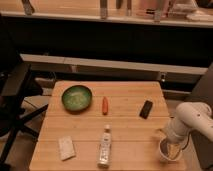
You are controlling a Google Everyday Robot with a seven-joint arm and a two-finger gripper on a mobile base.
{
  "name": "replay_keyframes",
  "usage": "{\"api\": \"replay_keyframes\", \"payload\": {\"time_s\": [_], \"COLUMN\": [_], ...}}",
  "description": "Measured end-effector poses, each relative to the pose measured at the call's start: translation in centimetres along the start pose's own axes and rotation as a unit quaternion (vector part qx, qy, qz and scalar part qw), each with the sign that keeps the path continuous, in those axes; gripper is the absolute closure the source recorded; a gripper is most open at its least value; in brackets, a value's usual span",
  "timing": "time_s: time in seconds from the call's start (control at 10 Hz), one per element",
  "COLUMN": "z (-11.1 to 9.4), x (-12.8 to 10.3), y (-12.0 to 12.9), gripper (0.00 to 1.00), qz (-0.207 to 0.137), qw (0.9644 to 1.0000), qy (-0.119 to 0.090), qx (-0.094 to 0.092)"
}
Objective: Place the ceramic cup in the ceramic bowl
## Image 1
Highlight green ceramic bowl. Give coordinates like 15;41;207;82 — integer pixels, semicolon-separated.
61;85;92;112

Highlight wooden table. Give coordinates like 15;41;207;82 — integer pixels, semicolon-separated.
29;81;186;171

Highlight black office chair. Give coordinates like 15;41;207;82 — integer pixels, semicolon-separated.
0;14;47;171

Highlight black rectangular block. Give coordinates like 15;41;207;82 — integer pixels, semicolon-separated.
139;101;153;119

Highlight white ceramic cup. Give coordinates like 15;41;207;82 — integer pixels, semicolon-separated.
157;138;182;163

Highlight orange carrot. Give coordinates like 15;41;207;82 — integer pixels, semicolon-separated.
102;97;108;115

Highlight clear plastic bottle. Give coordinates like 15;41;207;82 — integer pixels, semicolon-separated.
98;125;111;168

